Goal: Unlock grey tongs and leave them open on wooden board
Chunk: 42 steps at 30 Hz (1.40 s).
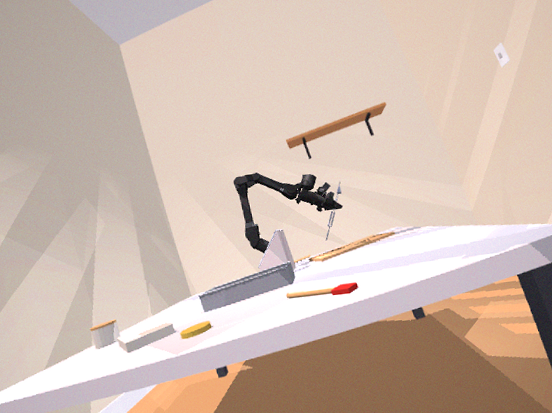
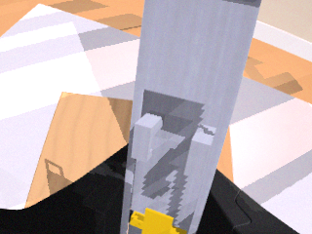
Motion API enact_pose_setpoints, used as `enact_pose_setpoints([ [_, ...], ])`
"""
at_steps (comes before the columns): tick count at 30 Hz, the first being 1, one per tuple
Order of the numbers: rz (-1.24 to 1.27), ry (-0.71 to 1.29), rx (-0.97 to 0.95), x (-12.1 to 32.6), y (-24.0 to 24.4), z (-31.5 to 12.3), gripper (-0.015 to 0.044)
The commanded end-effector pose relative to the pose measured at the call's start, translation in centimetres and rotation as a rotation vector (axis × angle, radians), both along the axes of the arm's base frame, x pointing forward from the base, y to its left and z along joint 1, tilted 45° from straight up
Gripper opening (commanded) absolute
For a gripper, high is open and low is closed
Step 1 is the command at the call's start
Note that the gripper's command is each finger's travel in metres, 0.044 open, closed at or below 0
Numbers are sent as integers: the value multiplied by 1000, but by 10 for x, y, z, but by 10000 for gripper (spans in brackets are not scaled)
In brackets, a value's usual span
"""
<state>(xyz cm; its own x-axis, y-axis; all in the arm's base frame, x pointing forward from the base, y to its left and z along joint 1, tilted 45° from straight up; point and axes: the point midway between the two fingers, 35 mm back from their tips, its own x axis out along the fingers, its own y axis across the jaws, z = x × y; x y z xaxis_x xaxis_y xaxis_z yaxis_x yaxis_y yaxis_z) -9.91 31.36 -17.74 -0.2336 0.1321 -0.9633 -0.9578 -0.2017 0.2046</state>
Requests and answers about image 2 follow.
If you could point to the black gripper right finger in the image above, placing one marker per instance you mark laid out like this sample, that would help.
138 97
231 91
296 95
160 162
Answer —
229 210

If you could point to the wooden board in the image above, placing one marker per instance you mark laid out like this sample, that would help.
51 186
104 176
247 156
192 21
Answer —
84 132

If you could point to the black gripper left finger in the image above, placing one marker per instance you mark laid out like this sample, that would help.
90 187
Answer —
90 205

